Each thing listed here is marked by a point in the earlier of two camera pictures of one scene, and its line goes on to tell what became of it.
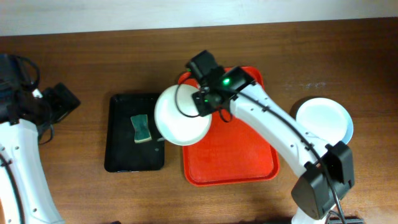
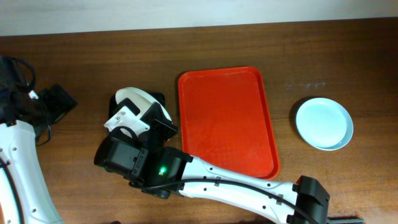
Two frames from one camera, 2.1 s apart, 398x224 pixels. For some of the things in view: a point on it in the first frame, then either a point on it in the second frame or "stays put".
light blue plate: [326, 119] stays put
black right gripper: [206, 109] → [157, 116]
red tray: [231, 152] stays put
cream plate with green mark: [177, 118] → [145, 101]
